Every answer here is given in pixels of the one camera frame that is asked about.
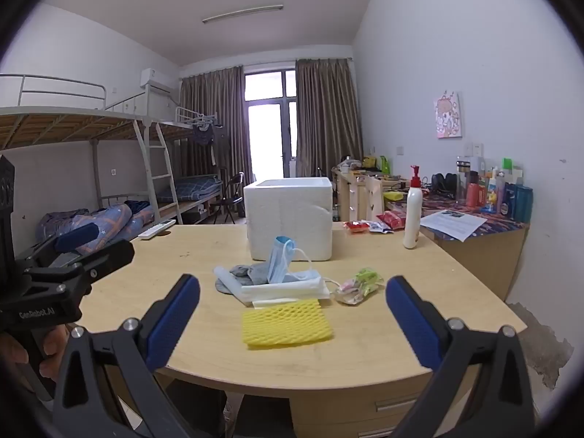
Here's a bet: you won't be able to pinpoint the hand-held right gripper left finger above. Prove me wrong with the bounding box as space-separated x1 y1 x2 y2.
52 274 201 438

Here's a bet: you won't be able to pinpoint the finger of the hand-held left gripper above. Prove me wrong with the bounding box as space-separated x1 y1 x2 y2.
26 239 135 287
16 223 100 268

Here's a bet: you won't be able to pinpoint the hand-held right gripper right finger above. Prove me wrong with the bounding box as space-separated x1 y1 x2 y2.
385 275 537 438

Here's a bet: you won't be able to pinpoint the green printed plastic bag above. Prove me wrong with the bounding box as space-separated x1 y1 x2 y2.
331 268 385 306

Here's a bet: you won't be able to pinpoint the white face mask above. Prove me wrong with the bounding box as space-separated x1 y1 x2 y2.
214 265 330 308

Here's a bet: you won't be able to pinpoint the grey cloth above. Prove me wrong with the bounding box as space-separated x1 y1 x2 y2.
214 263 274 295

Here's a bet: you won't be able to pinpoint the yellow foam net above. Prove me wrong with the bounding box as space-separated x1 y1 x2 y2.
242 299 334 350

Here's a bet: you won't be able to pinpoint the white foam box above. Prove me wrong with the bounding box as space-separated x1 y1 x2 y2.
243 177 334 262

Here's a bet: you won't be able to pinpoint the person's left hand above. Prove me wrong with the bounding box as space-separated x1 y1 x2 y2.
39 324 73 383

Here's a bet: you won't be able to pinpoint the blue patterned quilt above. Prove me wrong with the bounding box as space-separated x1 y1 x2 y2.
36 203 156 256

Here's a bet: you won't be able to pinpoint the white remote control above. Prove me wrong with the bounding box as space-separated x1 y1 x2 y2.
138 219 177 240

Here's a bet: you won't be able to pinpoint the light wooden desk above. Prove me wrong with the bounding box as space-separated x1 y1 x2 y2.
424 226 530 302

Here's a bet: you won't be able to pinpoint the white bed ladder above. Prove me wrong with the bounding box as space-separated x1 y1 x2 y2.
132 121 180 225

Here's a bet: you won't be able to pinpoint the white pump bottle red cap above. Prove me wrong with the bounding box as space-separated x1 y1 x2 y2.
403 165 424 250

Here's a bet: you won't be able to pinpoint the large red snack packet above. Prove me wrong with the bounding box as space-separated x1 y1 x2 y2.
378 210 407 230

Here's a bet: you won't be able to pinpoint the printed paper sheet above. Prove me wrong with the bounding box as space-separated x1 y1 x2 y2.
420 209 488 242

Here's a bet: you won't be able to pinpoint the blue plaid mattress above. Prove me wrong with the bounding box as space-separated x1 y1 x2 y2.
173 177 223 201

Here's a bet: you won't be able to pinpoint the metal bunk bed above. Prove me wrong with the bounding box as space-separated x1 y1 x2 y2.
141 91 226 224
0 73 158 256

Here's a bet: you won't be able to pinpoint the black folding chair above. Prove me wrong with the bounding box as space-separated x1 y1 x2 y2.
212 172 246 225

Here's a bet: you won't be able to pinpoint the wooden desk with drawers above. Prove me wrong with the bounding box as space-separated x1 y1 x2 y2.
332 166 407 222

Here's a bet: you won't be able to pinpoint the black headphones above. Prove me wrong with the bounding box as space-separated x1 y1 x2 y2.
431 172 458 195

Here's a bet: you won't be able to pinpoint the clear tumbler black lid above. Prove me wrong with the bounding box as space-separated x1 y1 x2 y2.
456 156 470 201

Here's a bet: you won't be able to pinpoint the blue bottle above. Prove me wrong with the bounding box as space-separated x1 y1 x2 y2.
499 183 517 217

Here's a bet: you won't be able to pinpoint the hanging dark clothes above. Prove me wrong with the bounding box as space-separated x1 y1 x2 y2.
192 123 229 165

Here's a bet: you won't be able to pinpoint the white air conditioner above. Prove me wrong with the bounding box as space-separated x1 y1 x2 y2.
141 68 176 89

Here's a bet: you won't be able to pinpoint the brown curtain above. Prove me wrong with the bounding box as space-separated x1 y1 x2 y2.
296 58 364 178
179 66 251 183

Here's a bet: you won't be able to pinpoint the glass balcony door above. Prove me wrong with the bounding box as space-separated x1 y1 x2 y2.
244 68 299 178

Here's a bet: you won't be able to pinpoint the ceiling tube lamp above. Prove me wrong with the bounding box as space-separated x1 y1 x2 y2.
202 4 284 24

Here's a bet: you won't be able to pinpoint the pink wall poster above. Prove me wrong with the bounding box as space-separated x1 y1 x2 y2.
433 91 464 140

